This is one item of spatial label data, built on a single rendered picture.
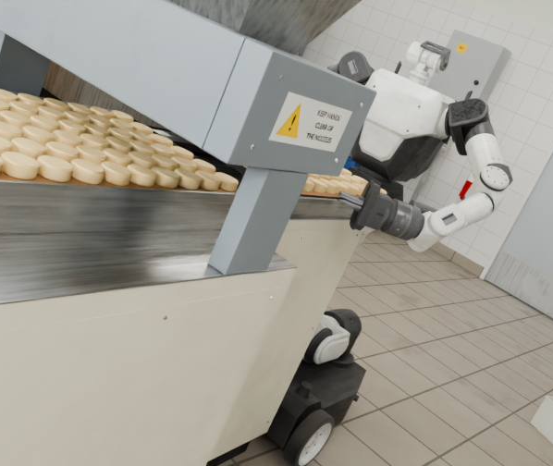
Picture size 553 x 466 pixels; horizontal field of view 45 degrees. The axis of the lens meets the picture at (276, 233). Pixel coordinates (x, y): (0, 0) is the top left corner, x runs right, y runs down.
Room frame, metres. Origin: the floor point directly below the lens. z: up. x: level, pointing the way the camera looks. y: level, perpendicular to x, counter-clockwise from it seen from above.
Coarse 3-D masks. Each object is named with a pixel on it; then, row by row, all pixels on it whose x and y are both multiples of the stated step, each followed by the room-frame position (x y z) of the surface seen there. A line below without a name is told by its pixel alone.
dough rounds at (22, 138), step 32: (0, 96) 1.11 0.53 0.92; (32, 96) 1.20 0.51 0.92; (0, 128) 0.93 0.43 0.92; (32, 128) 1.00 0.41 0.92; (64, 128) 1.10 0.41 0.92; (96, 128) 1.17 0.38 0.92; (128, 128) 1.29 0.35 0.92; (0, 160) 0.80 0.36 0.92; (32, 160) 0.85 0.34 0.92; (64, 160) 0.95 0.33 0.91; (96, 160) 1.00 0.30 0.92; (128, 160) 1.06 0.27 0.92; (160, 160) 1.14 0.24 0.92; (192, 160) 1.26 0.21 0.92
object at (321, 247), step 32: (288, 224) 1.47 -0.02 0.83; (320, 224) 1.61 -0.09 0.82; (288, 256) 1.53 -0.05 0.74; (320, 256) 1.67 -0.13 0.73; (288, 288) 1.59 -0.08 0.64; (320, 288) 1.76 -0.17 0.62; (288, 320) 1.66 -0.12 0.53; (320, 320) 1.85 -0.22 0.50; (288, 352) 1.74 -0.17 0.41; (256, 384) 1.65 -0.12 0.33; (288, 384) 1.83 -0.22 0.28; (256, 416) 1.73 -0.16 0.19; (224, 448) 1.64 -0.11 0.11
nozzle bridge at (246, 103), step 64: (0, 0) 1.14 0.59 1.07; (64, 0) 1.07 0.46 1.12; (128, 0) 1.00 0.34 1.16; (0, 64) 1.30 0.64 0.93; (64, 64) 1.04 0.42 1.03; (128, 64) 0.98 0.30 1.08; (192, 64) 0.92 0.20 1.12; (256, 64) 0.88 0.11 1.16; (192, 128) 0.91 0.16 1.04; (256, 128) 0.90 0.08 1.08; (320, 128) 1.04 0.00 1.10; (256, 192) 0.96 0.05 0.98; (256, 256) 1.02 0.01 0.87
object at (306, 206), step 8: (304, 200) 1.51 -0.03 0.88; (312, 200) 1.54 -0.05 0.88; (320, 200) 1.58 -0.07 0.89; (328, 200) 1.62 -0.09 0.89; (336, 200) 1.65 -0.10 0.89; (296, 208) 1.50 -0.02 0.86; (304, 208) 1.53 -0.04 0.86; (312, 208) 1.56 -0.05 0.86; (320, 208) 1.60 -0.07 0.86; (328, 208) 1.63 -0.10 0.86; (336, 208) 1.67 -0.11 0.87; (344, 208) 1.71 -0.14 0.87; (352, 208) 1.75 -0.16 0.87; (296, 216) 1.51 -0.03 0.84; (304, 216) 1.55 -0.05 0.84; (312, 216) 1.58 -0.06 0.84; (320, 216) 1.61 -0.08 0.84; (328, 216) 1.65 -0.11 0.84; (336, 216) 1.69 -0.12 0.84; (344, 216) 1.73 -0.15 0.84
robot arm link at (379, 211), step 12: (372, 180) 1.62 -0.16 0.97; (372, 192) 1.58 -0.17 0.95; (360, 204) 1.61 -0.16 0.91; (372, 204) 1.58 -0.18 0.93; (384, 204) 1.59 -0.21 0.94; (396, 204) 1.61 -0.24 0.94; (408, 204) 1.63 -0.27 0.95; (360, 216) 1.58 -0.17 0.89; (372, 216) 1.59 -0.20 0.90; (384, 216) 1.59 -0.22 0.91; (396, 216) 1.59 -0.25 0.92; (408, 216) 1.60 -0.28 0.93; (360, 228) 1.59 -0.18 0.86; (384, 228) 1.62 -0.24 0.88; (396, 228) 1.59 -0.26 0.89
